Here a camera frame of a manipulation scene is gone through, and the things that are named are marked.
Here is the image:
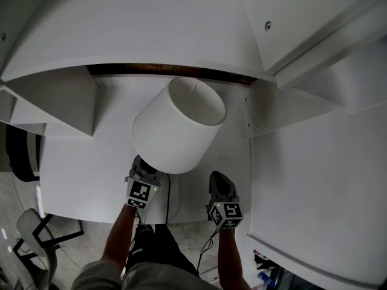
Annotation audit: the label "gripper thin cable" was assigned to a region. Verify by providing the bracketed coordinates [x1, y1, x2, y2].
[131, 208, 154, 255]
[196, 227, 220, 274]

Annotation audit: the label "person's black trousers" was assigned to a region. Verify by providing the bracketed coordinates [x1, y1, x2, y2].
[125, 223, 201, 279]

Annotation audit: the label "white side cabinet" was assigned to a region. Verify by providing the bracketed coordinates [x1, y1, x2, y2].
[245, 101, 387, 290]

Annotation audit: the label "person's left forearm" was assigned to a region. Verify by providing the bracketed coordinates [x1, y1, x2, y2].
[102, 203, 137, 272]

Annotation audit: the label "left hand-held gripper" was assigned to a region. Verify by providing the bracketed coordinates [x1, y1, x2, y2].
[124, 155, 161, 210]

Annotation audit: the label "person's right forearm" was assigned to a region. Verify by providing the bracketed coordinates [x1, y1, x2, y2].
[216, 227, 252, 290]

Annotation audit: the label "white chair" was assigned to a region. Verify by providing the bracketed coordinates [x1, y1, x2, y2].
[16, 208, 59, 289]

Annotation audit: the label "pile of colourful items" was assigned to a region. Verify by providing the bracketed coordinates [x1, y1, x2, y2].
[252, 248, 284, 287]

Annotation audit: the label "white table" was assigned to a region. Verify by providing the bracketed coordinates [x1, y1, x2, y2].
[39, 74, 253, 225]

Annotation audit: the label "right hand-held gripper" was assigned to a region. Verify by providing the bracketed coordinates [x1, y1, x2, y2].
[205, 170, 244, 230]

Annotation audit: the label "white lamp with drum shade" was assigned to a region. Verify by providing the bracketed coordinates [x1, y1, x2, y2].
[131, 76, 226, 175]

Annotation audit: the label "black metal frame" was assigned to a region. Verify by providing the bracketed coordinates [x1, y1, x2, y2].
[13, 213, 86, 261]

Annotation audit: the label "white shelf unit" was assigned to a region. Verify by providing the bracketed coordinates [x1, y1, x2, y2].
[0, 0, 387, 139]

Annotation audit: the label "black lamp cable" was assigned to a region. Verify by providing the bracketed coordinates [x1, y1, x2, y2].
[164, 173, 171, 225]

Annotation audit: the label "right gripper thin cable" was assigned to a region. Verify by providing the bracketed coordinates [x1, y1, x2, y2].
[196, 227, 220, 274]

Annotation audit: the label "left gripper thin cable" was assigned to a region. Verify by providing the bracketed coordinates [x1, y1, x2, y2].
[131, 208, 154, 255]

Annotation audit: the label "person's grey shirt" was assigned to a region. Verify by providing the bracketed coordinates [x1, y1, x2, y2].
[71, 259, 225, 290]

